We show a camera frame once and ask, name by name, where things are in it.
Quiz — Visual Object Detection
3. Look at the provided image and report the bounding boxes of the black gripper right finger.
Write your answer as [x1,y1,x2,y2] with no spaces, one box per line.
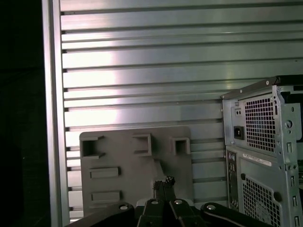
[164,175,273,227]

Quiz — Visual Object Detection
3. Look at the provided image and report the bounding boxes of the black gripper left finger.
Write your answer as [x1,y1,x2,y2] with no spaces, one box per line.
[70,180,168,227]

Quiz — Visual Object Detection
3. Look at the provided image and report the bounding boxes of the grey plastic parts rack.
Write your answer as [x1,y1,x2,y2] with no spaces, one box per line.
[79,126,195,218]

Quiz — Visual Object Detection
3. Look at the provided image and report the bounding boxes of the black open PC case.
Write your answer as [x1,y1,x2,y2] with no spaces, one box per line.
[220,75,303,227]

